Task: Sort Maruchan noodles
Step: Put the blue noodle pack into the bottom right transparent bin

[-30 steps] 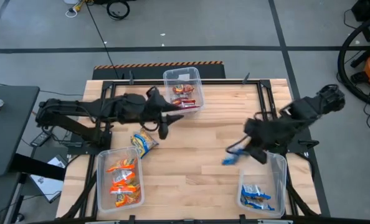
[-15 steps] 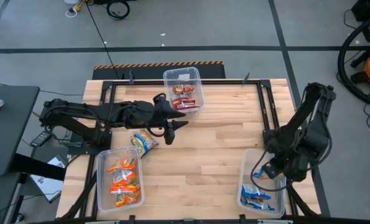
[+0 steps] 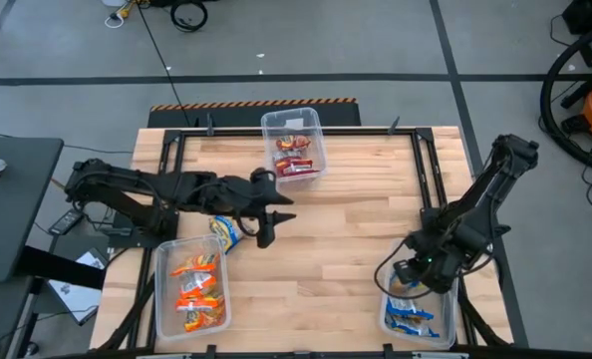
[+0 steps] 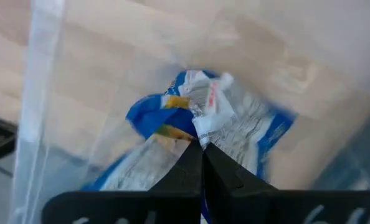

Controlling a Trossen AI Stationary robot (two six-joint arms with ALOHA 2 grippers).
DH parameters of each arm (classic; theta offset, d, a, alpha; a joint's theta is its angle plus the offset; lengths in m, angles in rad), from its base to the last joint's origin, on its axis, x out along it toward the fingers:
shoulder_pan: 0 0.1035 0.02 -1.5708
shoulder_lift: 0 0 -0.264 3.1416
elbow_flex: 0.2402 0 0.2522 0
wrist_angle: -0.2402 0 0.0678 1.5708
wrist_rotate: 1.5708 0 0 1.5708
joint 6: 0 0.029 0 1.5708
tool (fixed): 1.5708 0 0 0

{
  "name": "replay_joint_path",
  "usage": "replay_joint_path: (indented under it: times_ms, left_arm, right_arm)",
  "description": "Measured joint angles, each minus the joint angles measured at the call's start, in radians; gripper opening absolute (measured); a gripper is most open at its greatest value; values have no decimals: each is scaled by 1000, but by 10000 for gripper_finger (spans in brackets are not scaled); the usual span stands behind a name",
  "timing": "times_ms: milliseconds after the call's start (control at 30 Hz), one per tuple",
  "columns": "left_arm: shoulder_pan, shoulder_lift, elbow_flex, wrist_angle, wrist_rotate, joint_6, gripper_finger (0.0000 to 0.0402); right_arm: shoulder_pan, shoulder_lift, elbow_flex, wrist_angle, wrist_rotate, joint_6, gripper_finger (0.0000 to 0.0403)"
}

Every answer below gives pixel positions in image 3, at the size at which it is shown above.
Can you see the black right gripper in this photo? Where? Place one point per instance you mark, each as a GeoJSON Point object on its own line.
{"type": "Point", "coordinates": [438, 274]}

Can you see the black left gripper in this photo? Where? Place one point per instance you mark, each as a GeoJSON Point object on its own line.
{"type": "Point", "coordinates": [251, 197]}

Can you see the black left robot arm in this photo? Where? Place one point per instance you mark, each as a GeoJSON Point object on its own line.
{"type": "Point", "coordinates": [126, 179]}

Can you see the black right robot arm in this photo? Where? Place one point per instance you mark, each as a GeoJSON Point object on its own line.
{"type": "Point", "coordinates": [495, 179]}

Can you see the clear plastic bin with label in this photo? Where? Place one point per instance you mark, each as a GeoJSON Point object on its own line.
{"type": "Point", "coordinates": [296, 119]}

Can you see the black mat with hazard stripe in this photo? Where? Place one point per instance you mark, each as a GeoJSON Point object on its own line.
{"type": "Point", "coordinates": [216, 115]}

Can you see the black power brick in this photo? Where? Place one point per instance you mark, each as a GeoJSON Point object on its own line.
{"type": "Point", "coordinates": [66, 222]}

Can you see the white flat device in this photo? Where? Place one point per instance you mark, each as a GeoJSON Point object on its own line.
{"type": "Point", "coordinates": [77, 299]}

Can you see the black desk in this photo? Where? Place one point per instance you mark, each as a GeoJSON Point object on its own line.
{"type": "Point", "coordinates": [12, 209]}

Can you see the black equipment case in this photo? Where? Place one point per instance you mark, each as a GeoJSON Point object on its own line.
{"type": "Point", "coordinates": [587, 15]}

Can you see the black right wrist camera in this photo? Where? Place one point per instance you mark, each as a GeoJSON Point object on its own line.
{"type": "Point", "coordinates": [404, 271]}

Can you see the black metal table frame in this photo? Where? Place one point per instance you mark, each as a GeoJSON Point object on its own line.
{"type": "Point", "coordinates": [356, 132]}

